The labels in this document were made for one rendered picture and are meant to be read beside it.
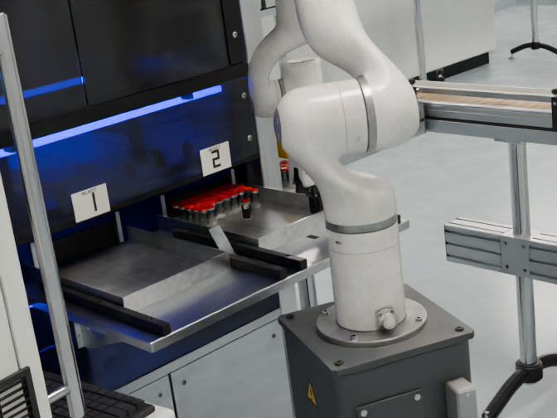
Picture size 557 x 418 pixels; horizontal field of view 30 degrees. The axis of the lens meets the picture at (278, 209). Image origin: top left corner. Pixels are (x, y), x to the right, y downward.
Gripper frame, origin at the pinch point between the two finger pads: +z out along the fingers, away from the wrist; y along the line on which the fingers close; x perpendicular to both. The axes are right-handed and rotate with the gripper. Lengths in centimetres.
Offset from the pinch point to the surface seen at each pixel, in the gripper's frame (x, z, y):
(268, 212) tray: -15.6, 4.1, 0.3
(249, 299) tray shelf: 16.3, 5.1, 35.9
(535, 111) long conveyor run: 2, -1, -82
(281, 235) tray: 2.4, 2.3, 13.6
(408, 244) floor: -129, 92, -178
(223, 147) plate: -23.5, -11.7, 4.4
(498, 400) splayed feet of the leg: -8, 83, -71
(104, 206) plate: -23.5, -7.9, 37.9
